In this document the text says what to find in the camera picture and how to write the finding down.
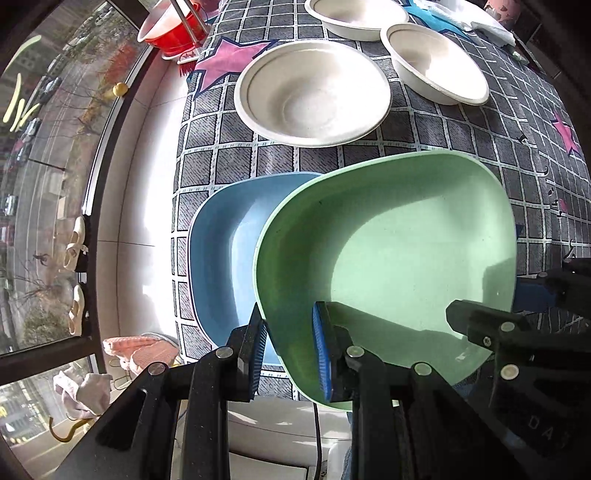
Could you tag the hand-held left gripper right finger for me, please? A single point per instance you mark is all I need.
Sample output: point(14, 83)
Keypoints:
point(322, 350)

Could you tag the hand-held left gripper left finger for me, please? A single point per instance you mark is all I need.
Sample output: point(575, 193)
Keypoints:
point(255, 355)

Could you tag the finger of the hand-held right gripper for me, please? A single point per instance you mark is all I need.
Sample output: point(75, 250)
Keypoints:
point(475, 318)
point(535, 291)

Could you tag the green plate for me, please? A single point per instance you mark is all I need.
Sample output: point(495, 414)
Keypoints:
point(406, 258)

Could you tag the large white bowl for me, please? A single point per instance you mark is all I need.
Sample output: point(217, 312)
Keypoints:
point(314, 92)

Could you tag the pink slipper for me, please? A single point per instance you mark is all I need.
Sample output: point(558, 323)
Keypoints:
point(154, 362)
point(129, 344)

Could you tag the blue plate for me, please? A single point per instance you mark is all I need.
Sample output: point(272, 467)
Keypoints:
point(221, 258)

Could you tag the crumpled white cloth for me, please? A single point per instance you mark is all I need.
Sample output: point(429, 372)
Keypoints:
point(87, 392)

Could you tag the grey checked star-print blanket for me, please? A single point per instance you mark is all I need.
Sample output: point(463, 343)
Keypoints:
point(461, 134)

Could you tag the yellow metal hook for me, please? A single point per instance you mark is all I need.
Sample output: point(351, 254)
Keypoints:
point(69, 438)

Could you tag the pink container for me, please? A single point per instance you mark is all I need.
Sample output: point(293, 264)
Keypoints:
point(501, 7)

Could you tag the blue cloth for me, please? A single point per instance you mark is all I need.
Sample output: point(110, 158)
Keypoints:
point(429, 16)

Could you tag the yellow round knob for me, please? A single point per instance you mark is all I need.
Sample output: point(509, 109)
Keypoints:
point(120, 89)

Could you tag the red plastic bowl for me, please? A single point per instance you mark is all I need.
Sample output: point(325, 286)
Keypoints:
point(171, 34)

